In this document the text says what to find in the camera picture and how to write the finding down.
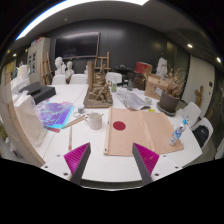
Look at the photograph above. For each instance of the brown wooden sculpture on base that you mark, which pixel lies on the brown wooden sculpture on base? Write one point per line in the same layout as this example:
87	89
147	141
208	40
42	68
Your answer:
98	91

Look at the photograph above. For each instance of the small wooden easel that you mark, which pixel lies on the small wooden easel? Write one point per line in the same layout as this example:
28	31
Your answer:
102	63

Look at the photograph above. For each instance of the small white cup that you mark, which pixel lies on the small white cup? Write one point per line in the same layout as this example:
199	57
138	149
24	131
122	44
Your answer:
148	100

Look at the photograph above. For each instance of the black wall screen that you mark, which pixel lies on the black wall screen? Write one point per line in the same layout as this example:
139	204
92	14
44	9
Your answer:
77	45

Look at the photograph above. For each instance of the grey printed newspaper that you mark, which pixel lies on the grey printed newspaper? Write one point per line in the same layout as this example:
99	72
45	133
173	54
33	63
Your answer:
133	100

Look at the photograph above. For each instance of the thin wooden stick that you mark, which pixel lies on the thin wooden stick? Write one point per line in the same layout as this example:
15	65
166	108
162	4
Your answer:
70	138

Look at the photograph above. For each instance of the flat round red coaster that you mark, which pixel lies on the flat round red coaster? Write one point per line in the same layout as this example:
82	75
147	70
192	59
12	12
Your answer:
119	125

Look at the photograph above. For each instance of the brown cardboard box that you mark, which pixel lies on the brown cardboard box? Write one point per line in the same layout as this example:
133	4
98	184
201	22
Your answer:
154	86

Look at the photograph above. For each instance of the potted dried plant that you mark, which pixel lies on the potted dried plant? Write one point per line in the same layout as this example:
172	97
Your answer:
168	100

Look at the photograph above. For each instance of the yellow marker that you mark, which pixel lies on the yellow marker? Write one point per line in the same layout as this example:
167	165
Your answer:
151	110

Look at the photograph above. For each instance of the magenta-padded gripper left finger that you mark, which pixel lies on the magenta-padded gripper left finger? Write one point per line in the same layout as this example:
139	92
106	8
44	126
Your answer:
75	158

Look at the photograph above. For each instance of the small white-lidded jar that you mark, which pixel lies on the small white-lidded jar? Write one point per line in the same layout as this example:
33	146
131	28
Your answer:
81	109

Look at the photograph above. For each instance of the long ceiling light panel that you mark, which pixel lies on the long ceiling light panel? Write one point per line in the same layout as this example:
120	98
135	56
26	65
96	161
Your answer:
66	5

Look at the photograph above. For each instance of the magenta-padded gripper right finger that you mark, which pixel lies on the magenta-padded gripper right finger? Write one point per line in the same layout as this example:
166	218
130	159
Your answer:
148	158

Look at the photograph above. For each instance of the green labelled bottle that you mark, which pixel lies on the green labelled bottle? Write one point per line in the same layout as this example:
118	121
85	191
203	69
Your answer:
114	86

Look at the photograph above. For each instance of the white ceramic mug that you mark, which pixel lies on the white ceramic mug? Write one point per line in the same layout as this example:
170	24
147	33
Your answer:
95	121

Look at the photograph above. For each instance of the white plastic chair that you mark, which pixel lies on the white plastic chair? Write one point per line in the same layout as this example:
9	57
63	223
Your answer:
113	76
204	122
191	113
78	79
59	80

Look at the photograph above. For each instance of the small white plaster bust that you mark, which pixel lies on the small white plaster bust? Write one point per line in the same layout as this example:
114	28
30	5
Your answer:
69	70

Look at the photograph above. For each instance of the white plastic bag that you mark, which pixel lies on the white plastic bag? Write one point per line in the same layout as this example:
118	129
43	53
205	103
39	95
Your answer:
28	116

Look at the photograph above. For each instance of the dark glass bottle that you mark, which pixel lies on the dark glass bottle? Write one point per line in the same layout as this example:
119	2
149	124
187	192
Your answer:
130	85

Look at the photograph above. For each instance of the ceiling spotlights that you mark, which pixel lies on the ceiling spotlights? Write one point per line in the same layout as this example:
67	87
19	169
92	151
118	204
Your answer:
190	45

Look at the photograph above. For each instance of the wooden figure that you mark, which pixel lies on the wooden figure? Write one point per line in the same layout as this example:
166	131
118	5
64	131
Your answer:
199	96

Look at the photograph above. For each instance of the black flat box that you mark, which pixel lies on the black flat box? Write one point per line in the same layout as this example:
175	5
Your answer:
45	93
30	88

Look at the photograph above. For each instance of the black backpack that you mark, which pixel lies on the black backpack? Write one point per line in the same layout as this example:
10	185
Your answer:
201	133

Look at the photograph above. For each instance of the wooden paintbrush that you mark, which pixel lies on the wooden paintbrush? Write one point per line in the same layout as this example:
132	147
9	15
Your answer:
99	116

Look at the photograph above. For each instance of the white plaster figure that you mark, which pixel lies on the white plaster figure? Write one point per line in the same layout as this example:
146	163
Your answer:
162	66

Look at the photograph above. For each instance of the large white plaster bust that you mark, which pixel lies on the large white plaster bust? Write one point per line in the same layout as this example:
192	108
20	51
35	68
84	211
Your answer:
59	66

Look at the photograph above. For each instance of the tall wooden easel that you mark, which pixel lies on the tall wooden easel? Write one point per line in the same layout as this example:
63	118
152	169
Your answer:
46	70

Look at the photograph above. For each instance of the blue-capped white drink bottle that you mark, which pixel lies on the blue-capped white drink bottle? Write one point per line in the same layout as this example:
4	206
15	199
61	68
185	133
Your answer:
176	133

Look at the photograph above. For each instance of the white tape roll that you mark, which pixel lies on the white tape roll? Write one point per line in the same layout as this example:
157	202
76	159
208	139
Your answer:
76	115

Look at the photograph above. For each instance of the red box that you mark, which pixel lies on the red box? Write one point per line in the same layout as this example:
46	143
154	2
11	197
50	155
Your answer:
143	67

